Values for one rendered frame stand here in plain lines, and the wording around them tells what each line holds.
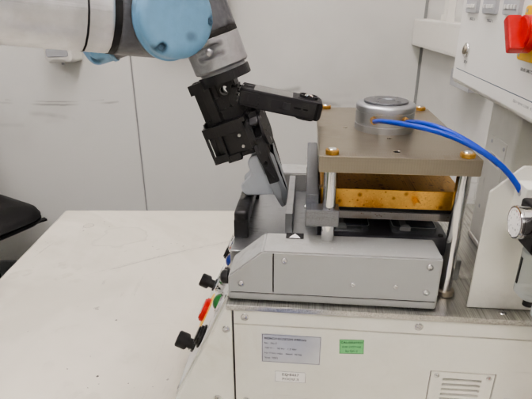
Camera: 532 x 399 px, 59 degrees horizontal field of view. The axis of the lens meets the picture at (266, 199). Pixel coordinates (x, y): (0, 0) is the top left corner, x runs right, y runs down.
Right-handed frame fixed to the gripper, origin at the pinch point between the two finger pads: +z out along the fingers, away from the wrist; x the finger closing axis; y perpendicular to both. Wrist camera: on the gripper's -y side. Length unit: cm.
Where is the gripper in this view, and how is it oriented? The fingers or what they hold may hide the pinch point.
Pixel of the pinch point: (286, 195)
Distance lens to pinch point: 69.7
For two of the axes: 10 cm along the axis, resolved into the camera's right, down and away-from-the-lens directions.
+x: -0.9, 3.9, -9.2
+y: -9.4, 2.8, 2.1
